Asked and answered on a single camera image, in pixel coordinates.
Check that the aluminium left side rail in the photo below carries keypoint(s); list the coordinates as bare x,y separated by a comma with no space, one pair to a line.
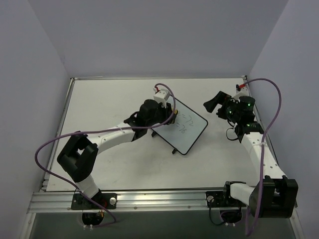
58,133

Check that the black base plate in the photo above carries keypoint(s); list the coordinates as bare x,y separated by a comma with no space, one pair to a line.
107,200
221,198

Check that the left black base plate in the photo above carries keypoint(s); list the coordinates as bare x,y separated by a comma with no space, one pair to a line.
107,200

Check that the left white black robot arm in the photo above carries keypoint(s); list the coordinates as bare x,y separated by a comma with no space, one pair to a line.
79,154

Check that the small black-framed whiteboard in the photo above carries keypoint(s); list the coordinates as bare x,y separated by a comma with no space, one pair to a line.
185,131

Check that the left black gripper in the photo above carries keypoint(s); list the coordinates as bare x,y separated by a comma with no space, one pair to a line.
168,113

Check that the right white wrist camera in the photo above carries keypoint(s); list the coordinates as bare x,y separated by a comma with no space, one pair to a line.
241,90

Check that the aluminium front rail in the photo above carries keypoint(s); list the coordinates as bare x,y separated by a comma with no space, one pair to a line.
127,201

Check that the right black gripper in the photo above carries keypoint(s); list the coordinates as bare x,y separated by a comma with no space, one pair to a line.
223,107

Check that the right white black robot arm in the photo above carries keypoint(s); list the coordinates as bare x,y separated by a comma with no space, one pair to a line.
275,194

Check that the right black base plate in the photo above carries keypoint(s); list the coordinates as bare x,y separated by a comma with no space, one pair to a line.
221,198

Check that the aluminium rail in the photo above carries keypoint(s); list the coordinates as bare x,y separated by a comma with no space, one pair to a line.
127,201
58,133

